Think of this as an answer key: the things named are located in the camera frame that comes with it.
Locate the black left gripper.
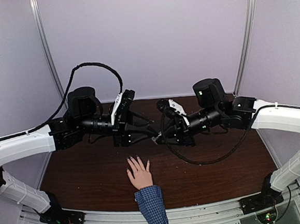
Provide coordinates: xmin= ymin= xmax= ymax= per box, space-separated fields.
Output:
xmin=77 ymin=104 xmax=155 ymax=150

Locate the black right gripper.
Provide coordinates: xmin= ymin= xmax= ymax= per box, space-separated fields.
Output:
xmin=153 ymin=104 xmax=225 ymax=150

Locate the clear nail polish bottle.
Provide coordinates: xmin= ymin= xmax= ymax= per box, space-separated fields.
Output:
xmin=152 ymin=132 xmax=163 ymax=145

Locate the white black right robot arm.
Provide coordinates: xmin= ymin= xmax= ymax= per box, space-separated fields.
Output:
xmin=153 ymin=78 xmax=300 ymax=208

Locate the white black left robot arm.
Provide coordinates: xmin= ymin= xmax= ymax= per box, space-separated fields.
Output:
xmin=0 ymin=86 xmax=157 ymax=224

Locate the mannequin hand with painted nails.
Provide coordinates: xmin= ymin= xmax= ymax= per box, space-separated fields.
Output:
xmin=126 ymin=156 xmax=154 ymax=190

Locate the blue checkered shirt sleeve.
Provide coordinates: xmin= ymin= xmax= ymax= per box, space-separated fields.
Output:
xmin=135 ymin=185 xmax=169 ymax=224

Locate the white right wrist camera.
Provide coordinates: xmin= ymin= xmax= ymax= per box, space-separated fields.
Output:
xmin=156 ymin=99 xmax=190 ymax=126

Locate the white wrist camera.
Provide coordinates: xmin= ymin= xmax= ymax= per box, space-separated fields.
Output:
xmin=110 ymin=89 xmax=135 ymax=125
xmin=156 ymin=99 xmax=190 ymax=126

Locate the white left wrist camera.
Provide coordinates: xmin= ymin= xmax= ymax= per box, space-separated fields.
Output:
xmin=110 ymin=89 xmax=135 ymax=125

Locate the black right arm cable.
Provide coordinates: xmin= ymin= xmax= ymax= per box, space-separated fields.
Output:
xmin=159 ymin=100 xmax=261 ymax=168

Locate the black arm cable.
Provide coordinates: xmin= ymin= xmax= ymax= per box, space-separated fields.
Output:
xmin=19 ymin=59 xmax=127 ymax=133
xmin=159 ymin=100 xmax=261 ymax=168

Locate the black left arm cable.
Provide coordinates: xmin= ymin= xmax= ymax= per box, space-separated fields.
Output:
xmin=19 ymin=59 xmax=127 ymax=133

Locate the slotted aluminium base rail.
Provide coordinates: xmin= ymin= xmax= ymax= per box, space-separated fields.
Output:
xmin=18 ymin=184 xmax=300 ymax=224

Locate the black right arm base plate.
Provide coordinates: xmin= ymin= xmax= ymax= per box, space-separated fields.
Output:
xmin=239 ymin=193 xmax=284 ymax=215

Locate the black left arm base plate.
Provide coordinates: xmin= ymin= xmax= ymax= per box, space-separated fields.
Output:
xmin=38 ymin=210 xmax=85 ymax=224

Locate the right aluminium frame post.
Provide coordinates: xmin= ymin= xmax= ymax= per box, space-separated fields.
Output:
xmin=233 ymin=0 xmax=256 ymax=96

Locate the aluminium frame post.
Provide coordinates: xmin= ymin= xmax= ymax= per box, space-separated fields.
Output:
xmin=29 ymin=0 xmax=65 ymax=99
xmin=233 ymin=0 xmax=256 ymax=96

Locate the left aluminium frame post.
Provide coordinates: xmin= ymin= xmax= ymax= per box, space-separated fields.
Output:
xmin=29 ymin=0 xmax=65 ymax=99

